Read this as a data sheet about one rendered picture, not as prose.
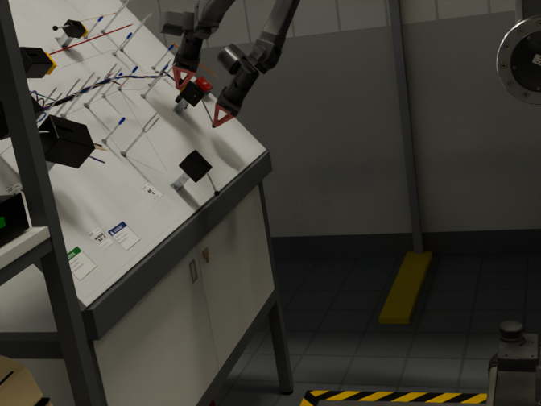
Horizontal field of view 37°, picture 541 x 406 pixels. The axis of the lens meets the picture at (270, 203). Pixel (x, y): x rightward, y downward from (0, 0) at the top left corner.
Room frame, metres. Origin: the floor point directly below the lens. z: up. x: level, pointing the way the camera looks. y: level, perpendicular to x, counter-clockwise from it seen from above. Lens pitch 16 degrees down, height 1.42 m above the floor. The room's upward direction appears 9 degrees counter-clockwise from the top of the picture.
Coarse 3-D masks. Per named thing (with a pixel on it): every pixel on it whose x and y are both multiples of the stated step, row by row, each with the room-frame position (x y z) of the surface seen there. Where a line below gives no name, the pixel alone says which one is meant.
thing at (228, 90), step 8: (232, 80) 2.26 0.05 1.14; (224, 88) 2.30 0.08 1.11; (232, 88) 2.23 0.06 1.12; (240, 88) 2.22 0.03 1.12; (224, 96) 2.25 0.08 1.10; (232, 96) 2.23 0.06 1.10; (240, 96) 2.23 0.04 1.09; (224, 104) 2.22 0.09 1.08; (232, 104) 2.23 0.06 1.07; (240, 104) 2.26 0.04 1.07
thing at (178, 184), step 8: (192, 152) 1.93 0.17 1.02; (184, 160) 1.92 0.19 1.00; (192, 160) 1.91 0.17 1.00; (200, 160) 1.94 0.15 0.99; (184, 168) 1.92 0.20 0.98; (192, 168) 1.91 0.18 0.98; (200, 168) 1.91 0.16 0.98; (208, 168) 1.92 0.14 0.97; (184, 176) 1.96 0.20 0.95; (192, 176) 1.92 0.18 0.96; (200, 176) 1.91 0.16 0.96; (208, 176) 1.93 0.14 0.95; (176, 184) 1.95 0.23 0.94; (216, 192) 1.92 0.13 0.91
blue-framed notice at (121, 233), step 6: (120, 222) 1.67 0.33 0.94; (114, 228) 1.64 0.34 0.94; (120, 228) 1.66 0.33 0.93; (126, 228) 1.67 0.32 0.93; (114, 234) 1.63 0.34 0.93; (120, 234) 1.64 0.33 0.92; (126, 234) 1.65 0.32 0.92; (132, 234) 1.67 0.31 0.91; (120, 240) 1.62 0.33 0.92; (126, 240) 1.64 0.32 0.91; (132, 240) 1.65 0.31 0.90; (138, 240) 1.66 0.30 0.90; (126, 246) 1.62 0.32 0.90; (132, 246) 1.63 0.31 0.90
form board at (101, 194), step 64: (64, 0) 2.37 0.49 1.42; (64, 64) 2.07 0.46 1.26; (128, 64) 2.32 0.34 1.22; (128, 128) 2.03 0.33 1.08; (192, 128) 2.27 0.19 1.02; (0, 192) 1.50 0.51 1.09; (64, 192) 1.63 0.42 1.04; (128, 192) 1.79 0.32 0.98; (192, 192) 1.99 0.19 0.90; (128, 256) 1.60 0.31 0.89
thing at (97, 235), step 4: (96, 228) 1.60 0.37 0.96; (100, 228) 1.61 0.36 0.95; (92, 232) 1.58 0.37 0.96; (96, 232) 1.59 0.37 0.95; (100, 232) 1.60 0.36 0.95; (104, 232) 1.61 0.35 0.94; (92, 236) 1.57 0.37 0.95; (96, 236) 1.58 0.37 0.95; (100, 236) 1.59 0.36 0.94; (104, 236) 1.60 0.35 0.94; (108, 236) 1.61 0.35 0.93; (96, 240) 1.57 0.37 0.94; (100, 240) 1.58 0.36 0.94; (104, 240) 1.59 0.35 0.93; (108, 240) 1.60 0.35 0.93; (112, 240) 1.60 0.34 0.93; (100, 244) 1.57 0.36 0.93; (104, 244) 1.58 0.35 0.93; (108, 244) 1.58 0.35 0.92; (104, 248) 1.57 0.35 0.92
